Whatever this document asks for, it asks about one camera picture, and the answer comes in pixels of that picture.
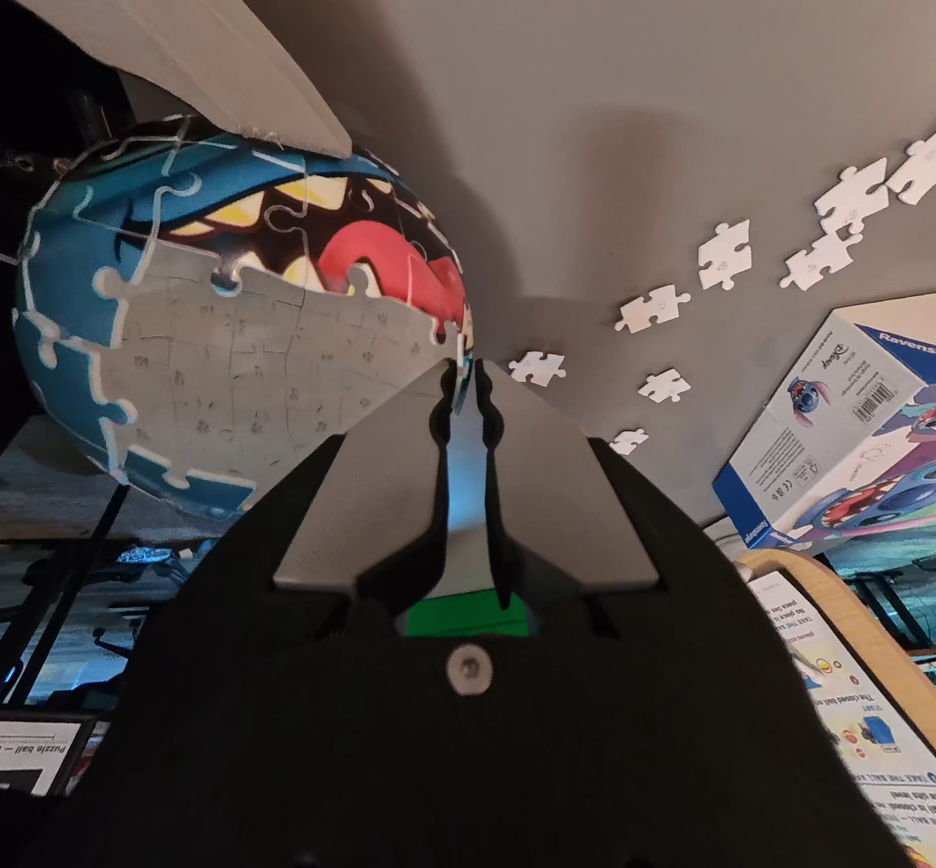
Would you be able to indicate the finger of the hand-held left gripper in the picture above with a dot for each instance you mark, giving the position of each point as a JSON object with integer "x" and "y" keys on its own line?
{"x": 183, "y": 27}

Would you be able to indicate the black framed task sign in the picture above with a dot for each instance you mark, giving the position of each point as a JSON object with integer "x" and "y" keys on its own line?
{"x": 36, "y": 751}

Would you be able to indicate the cartoon printed puzzle box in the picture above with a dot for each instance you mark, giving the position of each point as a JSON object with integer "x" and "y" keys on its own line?
{"x": 819, "y": 444}

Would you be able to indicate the white curved jigsaw piece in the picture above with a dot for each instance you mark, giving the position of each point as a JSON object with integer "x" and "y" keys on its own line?
{"x": 461, "y": 378}

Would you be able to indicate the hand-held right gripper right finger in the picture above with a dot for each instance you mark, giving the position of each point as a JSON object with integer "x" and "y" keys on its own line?
{"x": 563, "y": 510}

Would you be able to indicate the white puzzle pieces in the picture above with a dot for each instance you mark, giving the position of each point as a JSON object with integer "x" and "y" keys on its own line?
{"x": 724, "y": 254}

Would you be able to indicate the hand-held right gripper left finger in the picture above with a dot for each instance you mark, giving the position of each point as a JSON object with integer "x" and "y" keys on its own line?
{"x": 365, "y": 502}

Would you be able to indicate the green plastic crate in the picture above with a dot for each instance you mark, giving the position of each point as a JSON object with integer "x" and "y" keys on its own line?
{"x": 468, "y": 616}

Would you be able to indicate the blue puzzle ball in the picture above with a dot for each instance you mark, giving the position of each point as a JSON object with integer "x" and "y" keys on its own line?
{"x": 219, "y": 341}

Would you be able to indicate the instruction paper sheet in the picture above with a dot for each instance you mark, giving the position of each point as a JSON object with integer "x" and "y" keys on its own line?
{"x": 841, "y": 707}

